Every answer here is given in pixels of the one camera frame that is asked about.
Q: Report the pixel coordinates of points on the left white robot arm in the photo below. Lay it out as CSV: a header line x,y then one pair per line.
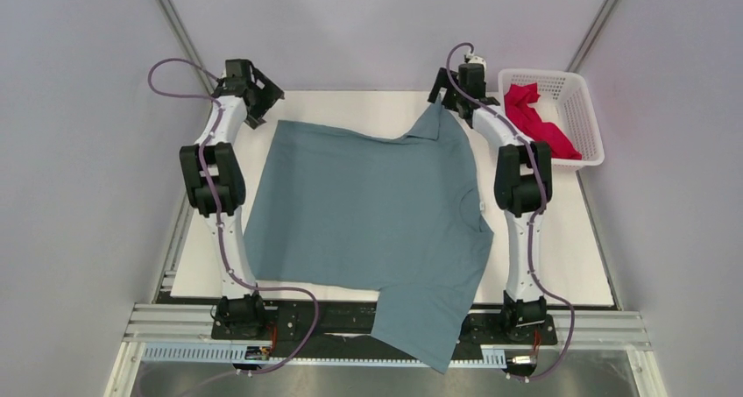
x,y
216,189

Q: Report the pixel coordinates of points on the white plastic basket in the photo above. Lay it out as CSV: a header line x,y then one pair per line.
x,y
565,101

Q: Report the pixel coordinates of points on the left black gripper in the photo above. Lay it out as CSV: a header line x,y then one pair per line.
x,y
272,94

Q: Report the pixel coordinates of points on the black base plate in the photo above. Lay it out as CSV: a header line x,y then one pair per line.
x,y
340,331

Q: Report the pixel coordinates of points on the corner metal post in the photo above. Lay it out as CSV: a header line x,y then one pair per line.
x,y
180,32
592,35

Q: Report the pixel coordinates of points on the slotted cable duct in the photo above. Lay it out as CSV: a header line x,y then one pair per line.
x,y
197,354

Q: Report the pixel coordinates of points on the red t-shirt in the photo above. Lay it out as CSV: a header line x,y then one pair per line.
x,y
519,107

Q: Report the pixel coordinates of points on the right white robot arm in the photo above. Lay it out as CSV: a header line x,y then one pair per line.
x,y
522,189

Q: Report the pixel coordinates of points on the left corner metal post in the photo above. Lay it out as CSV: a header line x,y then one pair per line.
x,y
180,32

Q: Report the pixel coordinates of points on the right corner metal post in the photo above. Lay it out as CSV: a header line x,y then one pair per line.
x,y
592,35

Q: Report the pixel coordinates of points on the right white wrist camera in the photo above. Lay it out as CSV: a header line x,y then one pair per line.
x,y
471,58

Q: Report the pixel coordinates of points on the teal blue t-shirt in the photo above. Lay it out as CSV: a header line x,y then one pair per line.
x,y
400,216

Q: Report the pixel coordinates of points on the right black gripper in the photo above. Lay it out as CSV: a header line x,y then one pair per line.
x,y
442,81

